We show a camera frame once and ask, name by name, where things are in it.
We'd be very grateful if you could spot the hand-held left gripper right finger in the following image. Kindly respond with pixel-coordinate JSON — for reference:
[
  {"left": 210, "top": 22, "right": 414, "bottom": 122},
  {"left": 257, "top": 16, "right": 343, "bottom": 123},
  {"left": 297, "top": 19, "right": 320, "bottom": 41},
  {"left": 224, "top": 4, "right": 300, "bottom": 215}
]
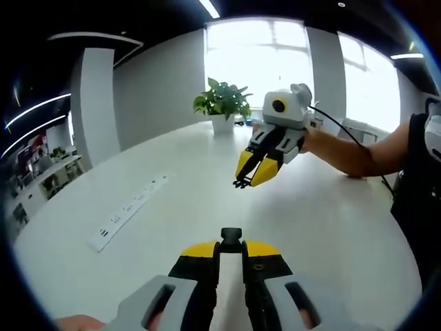
[{"left": 240, "top": 239, "right": 345, "bottom": 331}]

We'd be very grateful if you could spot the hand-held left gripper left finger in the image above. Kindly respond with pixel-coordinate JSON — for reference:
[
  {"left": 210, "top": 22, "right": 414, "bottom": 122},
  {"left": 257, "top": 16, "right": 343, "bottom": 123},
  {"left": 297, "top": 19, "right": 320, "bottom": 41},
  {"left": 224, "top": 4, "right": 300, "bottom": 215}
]
[{"left": 110, "top": 241, "right": 221, "bottom": 331}]

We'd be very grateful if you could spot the black plastic buckle socket part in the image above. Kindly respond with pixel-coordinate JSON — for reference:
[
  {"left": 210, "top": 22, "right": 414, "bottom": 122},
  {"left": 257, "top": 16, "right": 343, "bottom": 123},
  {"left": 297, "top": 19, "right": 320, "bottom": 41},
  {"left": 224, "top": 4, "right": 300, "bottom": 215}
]
[{"left": 219, "top": 227, "right": 244, "bottom": 254}]

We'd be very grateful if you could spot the person's right hand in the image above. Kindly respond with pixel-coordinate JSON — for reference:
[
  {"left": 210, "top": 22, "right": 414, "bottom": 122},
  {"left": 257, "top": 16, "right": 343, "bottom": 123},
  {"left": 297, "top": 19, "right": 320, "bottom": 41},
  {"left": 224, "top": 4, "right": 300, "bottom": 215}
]
[{"left": 301, "top": 128, "right": 331, "bottom": 156}]

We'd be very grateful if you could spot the person's left hand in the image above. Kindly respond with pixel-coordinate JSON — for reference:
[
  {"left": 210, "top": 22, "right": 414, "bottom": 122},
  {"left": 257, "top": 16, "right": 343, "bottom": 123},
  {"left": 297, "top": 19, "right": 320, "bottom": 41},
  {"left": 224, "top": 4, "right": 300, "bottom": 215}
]
[{"left": 54, "top": 314, "right": 106, "bottom": 331}]

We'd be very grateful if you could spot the wide bright window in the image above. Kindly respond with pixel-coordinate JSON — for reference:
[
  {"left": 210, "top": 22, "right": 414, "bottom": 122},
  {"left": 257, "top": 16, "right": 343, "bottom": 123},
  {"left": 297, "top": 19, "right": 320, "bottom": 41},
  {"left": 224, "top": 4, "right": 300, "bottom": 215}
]
[{"left": 203, "top": 19, "right": 315, "bottom": 122}]

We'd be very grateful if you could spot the green plant in white pot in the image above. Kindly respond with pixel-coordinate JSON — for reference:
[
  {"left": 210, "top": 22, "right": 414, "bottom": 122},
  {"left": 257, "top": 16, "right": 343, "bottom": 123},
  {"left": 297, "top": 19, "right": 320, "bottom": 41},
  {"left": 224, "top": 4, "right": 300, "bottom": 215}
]
[{"left": 192, "top": 77, "right": 254, "bottom": 134}]

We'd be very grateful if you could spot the narrow bright window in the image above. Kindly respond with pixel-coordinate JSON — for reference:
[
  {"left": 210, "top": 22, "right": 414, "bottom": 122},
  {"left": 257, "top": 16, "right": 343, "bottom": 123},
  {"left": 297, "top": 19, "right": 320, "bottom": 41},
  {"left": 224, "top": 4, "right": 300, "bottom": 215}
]
[{"left": 337, "top": 30, "right": 402, "bottom": 134}]

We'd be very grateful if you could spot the white inset power strip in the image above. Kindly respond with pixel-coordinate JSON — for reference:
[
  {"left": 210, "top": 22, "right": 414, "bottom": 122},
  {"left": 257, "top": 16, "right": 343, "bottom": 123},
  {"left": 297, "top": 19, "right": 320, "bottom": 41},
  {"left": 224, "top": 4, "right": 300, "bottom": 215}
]
[{"left": 86, "top": 173, "right": 170, "bottom": 253}]

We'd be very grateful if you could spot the short ceiling light strip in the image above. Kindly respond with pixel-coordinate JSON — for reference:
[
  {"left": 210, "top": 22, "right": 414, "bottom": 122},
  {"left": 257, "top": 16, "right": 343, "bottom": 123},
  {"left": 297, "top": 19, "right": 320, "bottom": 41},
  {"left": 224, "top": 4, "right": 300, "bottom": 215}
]
[{"left": 390, "top": 52, "right": 425, "bottom": 61}]

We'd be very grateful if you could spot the long straight ceiling light strip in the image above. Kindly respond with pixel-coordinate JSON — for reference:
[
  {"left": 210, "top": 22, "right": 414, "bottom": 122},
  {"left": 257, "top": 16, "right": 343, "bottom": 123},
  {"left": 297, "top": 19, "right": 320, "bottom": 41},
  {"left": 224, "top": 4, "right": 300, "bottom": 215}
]
[{"left": 198, "top": 0, "right": 221, "bottom": 19}]

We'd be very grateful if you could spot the grey chest-worn device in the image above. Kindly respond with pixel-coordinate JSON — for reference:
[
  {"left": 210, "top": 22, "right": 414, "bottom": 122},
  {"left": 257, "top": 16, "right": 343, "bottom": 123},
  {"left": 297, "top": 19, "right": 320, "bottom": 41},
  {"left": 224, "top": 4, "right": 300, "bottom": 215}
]
[{"left": 423, "top": 97, "right": 441, "bottom": 163}]

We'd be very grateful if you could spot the person's black shirt torso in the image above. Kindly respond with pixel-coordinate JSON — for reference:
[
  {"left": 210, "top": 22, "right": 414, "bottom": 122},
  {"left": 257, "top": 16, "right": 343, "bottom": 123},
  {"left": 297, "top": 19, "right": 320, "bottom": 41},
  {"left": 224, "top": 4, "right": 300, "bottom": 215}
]
[{"left": 390, "top": 112, "right": 441, "bottom": 289}]

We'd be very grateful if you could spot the white background office counter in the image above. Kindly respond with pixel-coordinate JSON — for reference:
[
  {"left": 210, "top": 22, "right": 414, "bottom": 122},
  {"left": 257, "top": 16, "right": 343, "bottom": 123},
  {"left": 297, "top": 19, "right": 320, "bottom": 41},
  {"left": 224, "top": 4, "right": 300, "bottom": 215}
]
[{"left": 6, "top": 154, "right": 85, "bottom": 223}]

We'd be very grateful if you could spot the curved ceiling light strip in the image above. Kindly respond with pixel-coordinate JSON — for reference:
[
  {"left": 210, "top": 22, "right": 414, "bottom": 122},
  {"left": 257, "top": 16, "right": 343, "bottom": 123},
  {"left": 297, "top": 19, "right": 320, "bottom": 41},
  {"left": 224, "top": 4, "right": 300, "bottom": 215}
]
[
  {"left": 1, "top": 114, "right": 67, "bottom": 157},
  {"left": 4, "top": 92, "right": 72, "bottom": 130}
]

